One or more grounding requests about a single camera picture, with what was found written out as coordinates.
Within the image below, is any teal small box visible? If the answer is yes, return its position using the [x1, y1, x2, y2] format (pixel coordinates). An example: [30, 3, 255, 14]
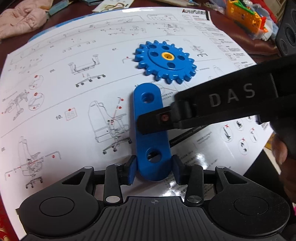
[48, 0, 70, 16]

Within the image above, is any blue plastic gear wheel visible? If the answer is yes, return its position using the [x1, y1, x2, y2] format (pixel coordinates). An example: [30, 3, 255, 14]
[134, 40, 197, 84]

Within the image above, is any pink padded jacket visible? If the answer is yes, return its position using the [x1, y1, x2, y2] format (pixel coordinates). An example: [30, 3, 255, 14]
[0, 0, 53, 40]

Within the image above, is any blue board under sheet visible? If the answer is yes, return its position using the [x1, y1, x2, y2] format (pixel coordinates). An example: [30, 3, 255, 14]
[28, 14, 98, 42]

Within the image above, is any white booklet with letters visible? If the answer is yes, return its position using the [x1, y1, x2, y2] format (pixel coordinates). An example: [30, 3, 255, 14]
[92, 0, 134, 13]

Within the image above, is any colourful building block toy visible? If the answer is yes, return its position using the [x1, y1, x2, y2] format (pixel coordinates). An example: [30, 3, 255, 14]
[225, 1, 268, 34]

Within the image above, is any blue three-hole plastic bar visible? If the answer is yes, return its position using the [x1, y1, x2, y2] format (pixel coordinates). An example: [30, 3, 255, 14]
[133, 83, 171, 182]

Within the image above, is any white assembly instruction sheet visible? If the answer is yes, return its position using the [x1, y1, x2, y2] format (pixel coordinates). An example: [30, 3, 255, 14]
[0, 6, 275, 240]

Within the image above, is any red open-top box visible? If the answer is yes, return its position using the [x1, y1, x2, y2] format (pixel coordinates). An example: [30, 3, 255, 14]
[0, 200, 19, 241]

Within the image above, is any person's right hand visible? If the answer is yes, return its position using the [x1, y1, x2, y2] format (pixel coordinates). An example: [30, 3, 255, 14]
[271, 135, 296, 203]

